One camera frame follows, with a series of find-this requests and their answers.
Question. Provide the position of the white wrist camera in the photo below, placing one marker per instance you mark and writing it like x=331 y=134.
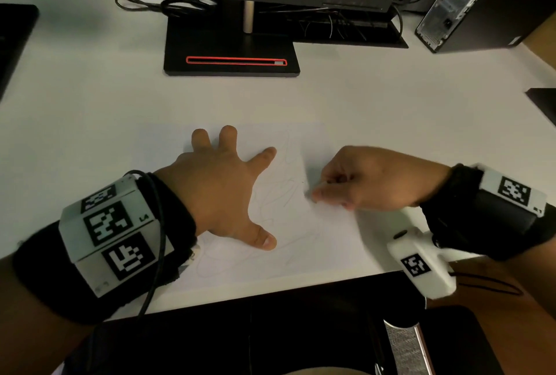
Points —
x=438 y=283

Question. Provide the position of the white single-marker block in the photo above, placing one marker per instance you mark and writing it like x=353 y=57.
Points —
x=488 y=183

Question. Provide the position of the black monitor stand red slot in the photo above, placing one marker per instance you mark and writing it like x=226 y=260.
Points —
x=226 y=40

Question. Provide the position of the white paper sheet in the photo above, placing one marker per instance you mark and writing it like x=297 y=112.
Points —
x=304 y=231

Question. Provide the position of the black flat stand base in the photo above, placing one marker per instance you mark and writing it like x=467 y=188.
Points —
x=13 y=40
x=545 y=103

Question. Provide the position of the white three-marker block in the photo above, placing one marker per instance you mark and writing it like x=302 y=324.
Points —
x=74 y=236

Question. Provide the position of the round metal bin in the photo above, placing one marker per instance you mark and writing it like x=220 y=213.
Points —
x=460 y=344

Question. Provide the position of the brown cardboard box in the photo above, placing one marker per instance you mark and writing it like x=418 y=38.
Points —
x=543 y=40

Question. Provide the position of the person's right hand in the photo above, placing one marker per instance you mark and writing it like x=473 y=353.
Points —
x=382 y=179

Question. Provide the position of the person's left hand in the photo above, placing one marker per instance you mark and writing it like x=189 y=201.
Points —
x=217 y=188

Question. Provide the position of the person's left forearm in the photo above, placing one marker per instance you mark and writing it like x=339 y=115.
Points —
x=26 y=322

